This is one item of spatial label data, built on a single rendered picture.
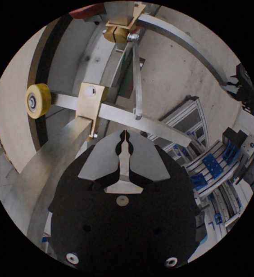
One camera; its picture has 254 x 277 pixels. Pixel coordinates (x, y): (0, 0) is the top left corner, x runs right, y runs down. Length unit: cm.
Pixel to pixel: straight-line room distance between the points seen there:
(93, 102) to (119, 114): 6
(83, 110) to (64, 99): 6
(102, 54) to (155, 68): 76
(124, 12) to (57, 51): 25
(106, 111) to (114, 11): 21
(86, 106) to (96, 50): 35
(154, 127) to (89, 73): 37
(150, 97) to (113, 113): 91
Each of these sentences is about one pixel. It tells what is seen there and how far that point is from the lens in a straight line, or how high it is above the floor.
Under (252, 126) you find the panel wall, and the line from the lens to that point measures 278.
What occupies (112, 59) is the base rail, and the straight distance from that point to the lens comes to 36.
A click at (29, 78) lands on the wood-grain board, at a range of 28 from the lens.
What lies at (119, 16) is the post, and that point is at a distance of 20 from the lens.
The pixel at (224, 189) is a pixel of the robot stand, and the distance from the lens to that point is 79.
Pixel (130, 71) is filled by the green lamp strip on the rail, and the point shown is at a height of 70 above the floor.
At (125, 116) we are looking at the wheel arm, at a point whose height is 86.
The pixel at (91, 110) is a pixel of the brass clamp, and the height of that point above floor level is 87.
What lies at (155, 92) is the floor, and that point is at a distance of 109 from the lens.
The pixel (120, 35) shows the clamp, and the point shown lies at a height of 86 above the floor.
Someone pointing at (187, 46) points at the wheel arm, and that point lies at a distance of 28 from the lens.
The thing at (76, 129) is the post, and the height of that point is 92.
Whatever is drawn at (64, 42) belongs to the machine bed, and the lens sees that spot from 39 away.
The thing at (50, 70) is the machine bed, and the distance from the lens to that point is 36.
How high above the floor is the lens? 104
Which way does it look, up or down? 58 degrees down
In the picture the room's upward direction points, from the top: 179 degrees counter-clockwise
